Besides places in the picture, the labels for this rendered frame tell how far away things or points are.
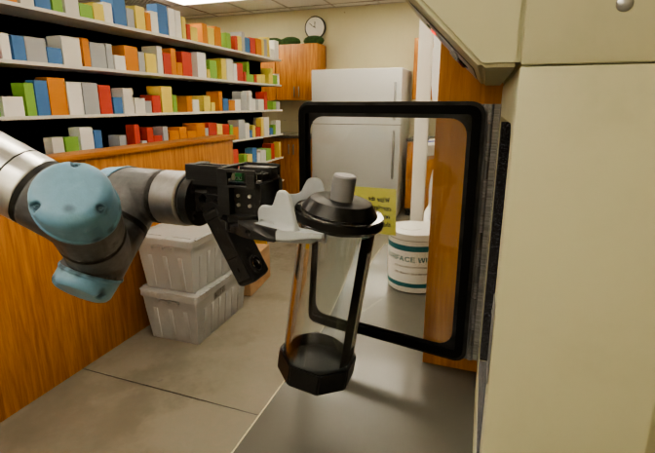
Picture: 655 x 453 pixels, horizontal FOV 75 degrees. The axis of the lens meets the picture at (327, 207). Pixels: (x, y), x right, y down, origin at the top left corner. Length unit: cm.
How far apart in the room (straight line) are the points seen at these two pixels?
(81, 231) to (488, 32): 39
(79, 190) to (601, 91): 44
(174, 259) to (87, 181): 213
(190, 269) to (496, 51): 234
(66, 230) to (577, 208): 43
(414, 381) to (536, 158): 53
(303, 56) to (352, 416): 558
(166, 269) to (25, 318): 69
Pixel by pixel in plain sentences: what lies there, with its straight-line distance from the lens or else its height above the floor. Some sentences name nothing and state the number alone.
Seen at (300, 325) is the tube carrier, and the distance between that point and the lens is 54.
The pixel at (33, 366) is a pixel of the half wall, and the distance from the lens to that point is 260.
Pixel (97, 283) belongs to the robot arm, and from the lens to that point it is 60.
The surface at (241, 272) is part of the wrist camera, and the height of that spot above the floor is 117.
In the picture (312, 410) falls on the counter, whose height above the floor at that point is 94.
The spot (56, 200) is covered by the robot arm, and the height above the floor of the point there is 130.
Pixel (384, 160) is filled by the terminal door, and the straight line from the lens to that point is 68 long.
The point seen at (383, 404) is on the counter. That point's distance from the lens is 73.
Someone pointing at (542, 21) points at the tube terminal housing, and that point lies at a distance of 33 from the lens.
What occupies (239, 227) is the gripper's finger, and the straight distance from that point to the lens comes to 52.
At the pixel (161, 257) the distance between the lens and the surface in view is 265.
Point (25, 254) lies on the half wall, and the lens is 242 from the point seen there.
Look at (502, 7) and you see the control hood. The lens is 33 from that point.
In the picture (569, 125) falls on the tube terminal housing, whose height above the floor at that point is 137.
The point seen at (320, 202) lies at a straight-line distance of 49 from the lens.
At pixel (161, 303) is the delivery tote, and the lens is 277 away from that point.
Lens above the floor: 139
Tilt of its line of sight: 14 degrees down
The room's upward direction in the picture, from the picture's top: straight up
